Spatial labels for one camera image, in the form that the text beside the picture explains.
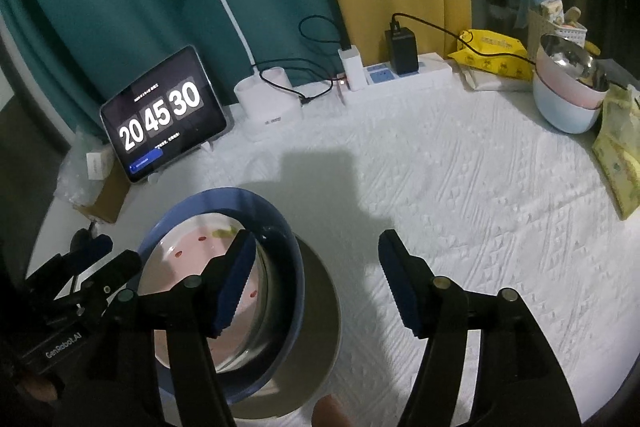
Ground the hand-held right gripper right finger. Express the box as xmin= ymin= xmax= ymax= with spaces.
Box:
xmin=378 ymin=229 xmax=581 ymax=427

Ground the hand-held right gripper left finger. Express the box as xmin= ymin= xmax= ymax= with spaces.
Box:
xmin=50 ymin=230 xmax=257 ymax=427

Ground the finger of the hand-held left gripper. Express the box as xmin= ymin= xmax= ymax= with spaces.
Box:
xmin=25 ymin=234 xmax=113 ymax=293
xmin=75 ymin=249 xmax=143 ymax=310

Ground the cream ceramic bowl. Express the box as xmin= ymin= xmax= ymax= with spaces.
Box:
xmin=155 ymin=232 xmax=345 ymax=422

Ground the person's left hand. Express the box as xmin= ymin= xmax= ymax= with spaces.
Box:
xmin=20 ymin=367 xmax=66 ymax=403

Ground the cardboard box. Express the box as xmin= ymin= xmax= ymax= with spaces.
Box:
xmin=75 ymin=162 xmax=131 ymax=224

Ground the white textured tablecloth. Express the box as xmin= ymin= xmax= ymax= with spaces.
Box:
xmin=35 ymin=72 xmax=636 ymax=427

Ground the person's leg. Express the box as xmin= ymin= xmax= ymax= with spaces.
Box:
xmin=312 ymin=394 xmax=353 ymax=427

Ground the tablet showing clock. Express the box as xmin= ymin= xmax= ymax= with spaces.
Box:
xmin=99 ymin=45 xmax=228 ymax=184

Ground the white power strip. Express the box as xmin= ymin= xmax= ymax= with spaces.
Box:
xmin=337 ymin=52 xmax=453 ymax=106

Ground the white packet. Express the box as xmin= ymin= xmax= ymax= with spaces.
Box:
xmin=457 ymin=62 xmax=536 ymax=92

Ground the white charger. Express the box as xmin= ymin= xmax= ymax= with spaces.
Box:
xmin=337 ymin=47 xmax=367 ymax=91

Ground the light blue bowl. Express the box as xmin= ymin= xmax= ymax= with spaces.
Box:
xmin=532 ymin=72 xmax=603 ymax=135

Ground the teal curtain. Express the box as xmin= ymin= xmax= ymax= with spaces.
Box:
xmin=0 ymin=0 xmax=346 ymax=148

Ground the yellow tissue pack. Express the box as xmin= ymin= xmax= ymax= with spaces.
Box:
xmin=592 ymin=122 xmax=640 ymax=222

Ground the yellow wipes packet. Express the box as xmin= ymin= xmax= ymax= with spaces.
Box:
xmin=446 ymin=29 xmax=538 ymax=82

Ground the pink bowl with steel inside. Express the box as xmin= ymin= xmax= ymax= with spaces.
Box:
xmin=536 ymin=33 xmax=612 ymax=110

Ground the crumpled yellowish plastic bag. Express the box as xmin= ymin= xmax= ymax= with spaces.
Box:
xmin=602 ymin=84 xmax=640 ymax=142

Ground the looped black cable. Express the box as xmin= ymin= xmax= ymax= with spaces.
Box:
xmin=252 ymin=14 xmax=351 ymax=105

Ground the long black charging cable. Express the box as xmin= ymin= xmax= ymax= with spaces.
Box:
xmin=390 ymin=12 xmax=531 ymax=58

